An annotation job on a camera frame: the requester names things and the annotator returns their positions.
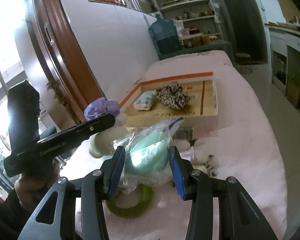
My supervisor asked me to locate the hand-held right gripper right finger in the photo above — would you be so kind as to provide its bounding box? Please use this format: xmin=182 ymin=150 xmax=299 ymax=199
xmin=168 ymin=145 xmax=279 ymax=240

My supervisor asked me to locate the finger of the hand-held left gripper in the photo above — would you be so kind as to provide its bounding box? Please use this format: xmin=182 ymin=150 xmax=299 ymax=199
xmin=37 ymin=114 xmax=116 ymax=144

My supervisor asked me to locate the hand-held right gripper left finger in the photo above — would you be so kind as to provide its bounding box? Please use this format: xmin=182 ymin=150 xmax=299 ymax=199
xmin=21 ymin=145 xmax=127 ymax=240

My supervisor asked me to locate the white plush toy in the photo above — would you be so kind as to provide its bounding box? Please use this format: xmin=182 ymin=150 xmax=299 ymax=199
xmin=89 ymin=119 xmax=128 ymax=158

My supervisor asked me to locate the purple scrunchie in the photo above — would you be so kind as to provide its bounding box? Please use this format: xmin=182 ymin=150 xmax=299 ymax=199
xmin=84 ymin=97 xmax=121 ymax=121

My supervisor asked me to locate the green fuzzy ring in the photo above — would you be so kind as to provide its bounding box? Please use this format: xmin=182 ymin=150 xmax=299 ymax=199
xmin=105 ymin=185 xmax=154 ymax=217

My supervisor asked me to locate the orange-rimmed cardboard box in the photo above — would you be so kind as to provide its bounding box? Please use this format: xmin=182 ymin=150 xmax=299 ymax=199
xmin=119 ymin=71 xmax=219 ymax=128

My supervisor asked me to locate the person's left forearm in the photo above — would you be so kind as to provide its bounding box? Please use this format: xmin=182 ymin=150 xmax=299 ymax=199
xmin=0 ymin=187 xmax=38 ymax=240

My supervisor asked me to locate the person's left hand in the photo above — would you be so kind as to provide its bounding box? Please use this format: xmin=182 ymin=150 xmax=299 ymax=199
xmin=14 ymin=158 xmax=64 ymax=210

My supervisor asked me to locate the blue white tissue pack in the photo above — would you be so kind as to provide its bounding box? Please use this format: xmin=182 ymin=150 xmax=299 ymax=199
xmin=134 ymin=91 xmax=157 ymax=111

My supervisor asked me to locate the leopard print cloth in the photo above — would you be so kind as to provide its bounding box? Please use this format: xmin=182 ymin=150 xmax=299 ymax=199
xmin=155 ymin=81 xmax=190 ymax=110

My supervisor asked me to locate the blue water jug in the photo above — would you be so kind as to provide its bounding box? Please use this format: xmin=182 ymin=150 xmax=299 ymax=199
xmin=148 ymin=14 xmax=182 ymax=54

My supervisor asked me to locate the round stool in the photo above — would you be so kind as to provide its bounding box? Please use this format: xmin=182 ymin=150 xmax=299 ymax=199
xmin=235 ymin=52 xmax=262 ymax=74

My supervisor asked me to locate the row of amber jars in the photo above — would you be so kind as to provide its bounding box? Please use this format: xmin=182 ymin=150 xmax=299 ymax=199
xmin=184 ymin=34 xmax=219 ymax=48

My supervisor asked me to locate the dark refrigerator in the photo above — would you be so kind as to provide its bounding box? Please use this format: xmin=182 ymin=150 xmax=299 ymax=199
xmin=214 ymin=0 xmax=269 ymax=67

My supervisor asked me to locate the kitchen counter cabinet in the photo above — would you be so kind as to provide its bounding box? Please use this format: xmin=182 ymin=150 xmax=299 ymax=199
xmin=264 ymin=21 xmax=300 ymax=110

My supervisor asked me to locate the green shelf rack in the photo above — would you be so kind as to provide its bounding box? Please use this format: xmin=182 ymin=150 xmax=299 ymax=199
xmin=151 ymin=0 xmax=234 ymax=60

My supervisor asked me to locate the wooden door frame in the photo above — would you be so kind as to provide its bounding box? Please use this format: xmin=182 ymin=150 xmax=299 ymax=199
xmin=22 ymin=0 xmax=108 ymax=123

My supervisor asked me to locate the cardboard wall sheet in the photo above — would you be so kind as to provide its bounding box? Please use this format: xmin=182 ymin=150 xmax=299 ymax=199
xmin=274 ymin=0 xmax=300 ymax=23

